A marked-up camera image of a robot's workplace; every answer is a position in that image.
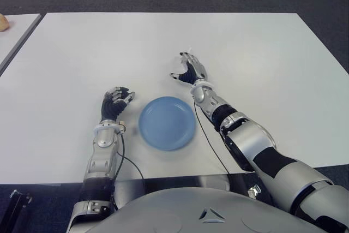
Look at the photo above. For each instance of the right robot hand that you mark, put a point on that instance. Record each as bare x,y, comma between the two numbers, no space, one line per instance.
196,70

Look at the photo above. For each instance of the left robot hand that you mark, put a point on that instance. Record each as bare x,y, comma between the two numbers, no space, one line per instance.
111,106

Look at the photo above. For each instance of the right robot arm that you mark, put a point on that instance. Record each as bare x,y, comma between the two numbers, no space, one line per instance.
251,140

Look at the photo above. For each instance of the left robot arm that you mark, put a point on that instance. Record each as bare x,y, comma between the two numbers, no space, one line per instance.
103,140

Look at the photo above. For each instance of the blue round plate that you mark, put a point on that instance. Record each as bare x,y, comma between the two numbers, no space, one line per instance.
167,123

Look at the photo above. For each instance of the grey left robot leg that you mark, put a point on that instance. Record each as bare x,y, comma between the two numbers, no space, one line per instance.
131,192

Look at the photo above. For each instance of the grey robot leg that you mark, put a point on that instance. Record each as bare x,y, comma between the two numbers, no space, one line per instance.
131,192
212,182

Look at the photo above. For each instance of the grey right robot leg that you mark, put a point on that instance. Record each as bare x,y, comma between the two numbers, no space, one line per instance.
212,182

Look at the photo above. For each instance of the white side table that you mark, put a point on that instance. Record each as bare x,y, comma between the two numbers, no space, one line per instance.
16,36

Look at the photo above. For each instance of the grey robot torso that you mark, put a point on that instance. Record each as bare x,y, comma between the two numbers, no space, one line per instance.
177,211

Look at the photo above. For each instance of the beige round object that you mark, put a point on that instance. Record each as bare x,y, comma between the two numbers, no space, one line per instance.
3,23

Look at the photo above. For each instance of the black stand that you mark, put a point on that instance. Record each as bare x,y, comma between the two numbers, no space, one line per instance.
15,211

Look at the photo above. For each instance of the metal clip bracket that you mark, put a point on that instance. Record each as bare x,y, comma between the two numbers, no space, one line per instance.
254,190

